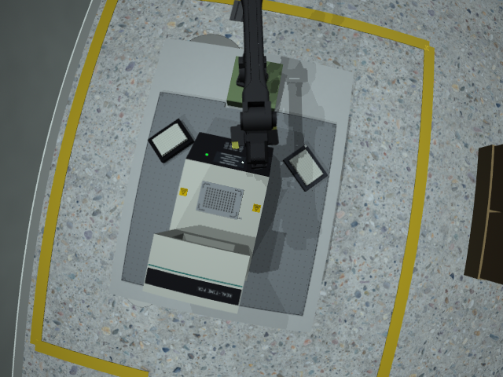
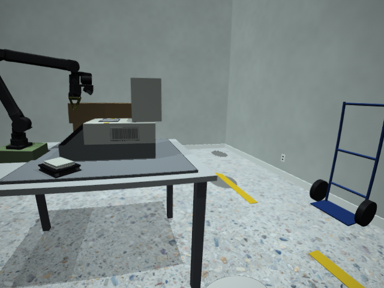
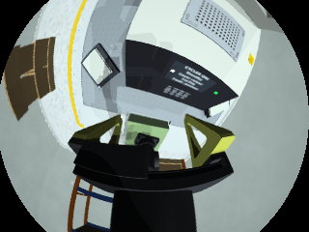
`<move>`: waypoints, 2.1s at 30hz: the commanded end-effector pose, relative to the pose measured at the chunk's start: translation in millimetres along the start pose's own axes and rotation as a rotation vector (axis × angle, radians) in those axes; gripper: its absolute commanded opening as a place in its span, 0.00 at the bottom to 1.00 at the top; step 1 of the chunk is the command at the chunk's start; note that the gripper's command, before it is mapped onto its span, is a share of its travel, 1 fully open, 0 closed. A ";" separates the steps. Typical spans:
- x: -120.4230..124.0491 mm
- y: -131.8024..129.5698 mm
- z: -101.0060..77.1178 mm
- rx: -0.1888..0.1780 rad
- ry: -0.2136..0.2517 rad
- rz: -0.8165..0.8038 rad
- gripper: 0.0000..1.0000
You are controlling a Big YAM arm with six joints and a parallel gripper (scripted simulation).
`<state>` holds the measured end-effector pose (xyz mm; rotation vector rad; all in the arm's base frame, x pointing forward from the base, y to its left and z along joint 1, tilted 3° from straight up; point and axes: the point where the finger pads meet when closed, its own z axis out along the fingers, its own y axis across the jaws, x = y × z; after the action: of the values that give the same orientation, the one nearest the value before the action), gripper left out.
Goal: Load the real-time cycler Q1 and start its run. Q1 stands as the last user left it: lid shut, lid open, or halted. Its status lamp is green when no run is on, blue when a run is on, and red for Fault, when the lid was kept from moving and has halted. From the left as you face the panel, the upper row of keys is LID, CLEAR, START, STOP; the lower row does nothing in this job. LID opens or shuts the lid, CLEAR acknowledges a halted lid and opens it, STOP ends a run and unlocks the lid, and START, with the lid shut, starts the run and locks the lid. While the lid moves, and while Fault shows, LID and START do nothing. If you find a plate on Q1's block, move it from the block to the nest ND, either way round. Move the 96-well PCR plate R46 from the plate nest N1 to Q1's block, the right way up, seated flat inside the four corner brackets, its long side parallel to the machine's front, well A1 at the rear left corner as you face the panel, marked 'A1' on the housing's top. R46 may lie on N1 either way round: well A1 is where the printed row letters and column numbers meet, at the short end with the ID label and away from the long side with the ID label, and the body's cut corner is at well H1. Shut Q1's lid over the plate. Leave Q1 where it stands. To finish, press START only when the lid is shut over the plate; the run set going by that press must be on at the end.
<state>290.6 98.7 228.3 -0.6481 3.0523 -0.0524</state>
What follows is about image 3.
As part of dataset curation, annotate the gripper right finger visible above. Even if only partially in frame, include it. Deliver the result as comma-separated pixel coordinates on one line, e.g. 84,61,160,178
184,114,235,168

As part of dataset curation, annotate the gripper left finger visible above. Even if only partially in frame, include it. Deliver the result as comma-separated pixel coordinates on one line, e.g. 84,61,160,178
72,114,123,144

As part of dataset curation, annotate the white thermal cycler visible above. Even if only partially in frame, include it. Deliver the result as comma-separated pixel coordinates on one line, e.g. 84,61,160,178
126,0,285,111

